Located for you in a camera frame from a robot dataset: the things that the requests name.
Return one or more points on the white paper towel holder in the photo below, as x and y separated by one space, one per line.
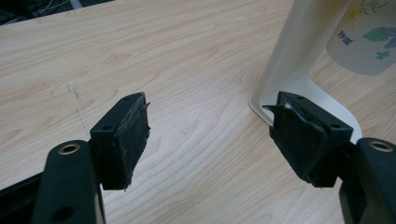
295 46

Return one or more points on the floral print paper towel roll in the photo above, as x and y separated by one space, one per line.
367 37

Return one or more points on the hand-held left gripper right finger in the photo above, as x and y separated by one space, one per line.
306 143

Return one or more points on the white metal stand leg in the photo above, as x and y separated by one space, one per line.
75 2

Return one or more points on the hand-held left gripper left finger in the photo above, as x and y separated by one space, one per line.
120 146

